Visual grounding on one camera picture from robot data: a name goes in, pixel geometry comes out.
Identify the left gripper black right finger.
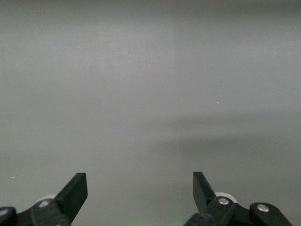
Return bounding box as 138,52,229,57
184,171,293,226

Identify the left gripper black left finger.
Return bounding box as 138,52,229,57
0,172,88,226

